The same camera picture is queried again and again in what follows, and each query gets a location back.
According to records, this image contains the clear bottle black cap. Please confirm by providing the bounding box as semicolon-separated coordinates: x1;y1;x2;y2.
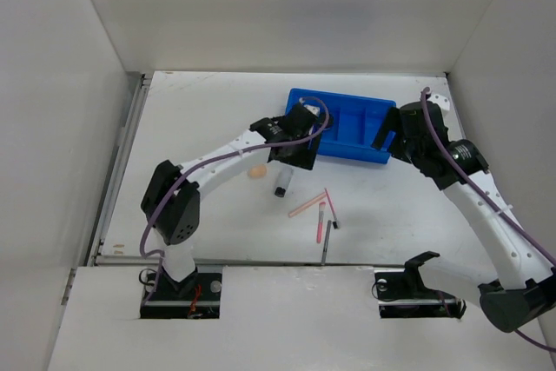
274;167;294;198

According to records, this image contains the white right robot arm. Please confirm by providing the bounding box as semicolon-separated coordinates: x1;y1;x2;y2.
372;100;555;333

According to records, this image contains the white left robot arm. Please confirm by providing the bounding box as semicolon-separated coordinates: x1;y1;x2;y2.
140;96;334;299

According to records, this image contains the peach makeup sponge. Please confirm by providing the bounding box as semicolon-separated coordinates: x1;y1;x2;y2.
248;164;268;179

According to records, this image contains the grey makeup pen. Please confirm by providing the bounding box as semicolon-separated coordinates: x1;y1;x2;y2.
320;220;333;267

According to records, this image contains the blue plastic organizer tray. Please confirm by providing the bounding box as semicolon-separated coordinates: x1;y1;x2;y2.
286;88;396;164

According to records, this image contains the beige pink pencil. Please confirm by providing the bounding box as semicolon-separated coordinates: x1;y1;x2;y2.
288;191;327;218

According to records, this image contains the thin pink brush black tip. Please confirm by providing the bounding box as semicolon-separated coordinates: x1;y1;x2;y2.
324;188;341;229

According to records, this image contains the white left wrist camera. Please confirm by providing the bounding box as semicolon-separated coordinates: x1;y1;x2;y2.
303;104;321;116

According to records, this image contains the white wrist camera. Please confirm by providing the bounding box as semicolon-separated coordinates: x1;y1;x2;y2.
426;92;451;116
303;104;321;116

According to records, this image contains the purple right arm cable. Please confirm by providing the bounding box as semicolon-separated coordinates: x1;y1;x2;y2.
419;86;556;353

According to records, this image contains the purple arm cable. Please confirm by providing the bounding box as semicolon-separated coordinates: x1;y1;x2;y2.
419;86;556;353
138;96;330;307

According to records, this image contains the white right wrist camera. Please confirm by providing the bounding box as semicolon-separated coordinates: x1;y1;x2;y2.
426;92;451;116

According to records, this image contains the aluminium rail right edge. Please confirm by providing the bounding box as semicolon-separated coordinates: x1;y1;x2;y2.
444;72;468;138

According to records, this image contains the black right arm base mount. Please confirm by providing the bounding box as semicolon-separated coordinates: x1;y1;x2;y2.
371;251;467;320

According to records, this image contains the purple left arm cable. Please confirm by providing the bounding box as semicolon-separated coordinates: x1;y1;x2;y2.
138;96;330;307

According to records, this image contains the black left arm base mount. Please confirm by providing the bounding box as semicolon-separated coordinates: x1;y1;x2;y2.
138;266;222;320

